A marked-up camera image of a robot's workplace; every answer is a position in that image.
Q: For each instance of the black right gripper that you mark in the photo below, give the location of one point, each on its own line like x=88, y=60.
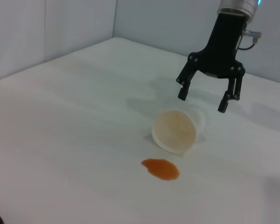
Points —
x=220, y=46

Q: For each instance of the white paper cup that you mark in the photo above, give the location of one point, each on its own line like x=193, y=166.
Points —
x=175, y=128

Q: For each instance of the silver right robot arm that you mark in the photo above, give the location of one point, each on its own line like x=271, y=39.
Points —
x=238, y=4

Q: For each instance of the orange-brown liquid stain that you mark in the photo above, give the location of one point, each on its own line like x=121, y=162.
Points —
x=161, y=169

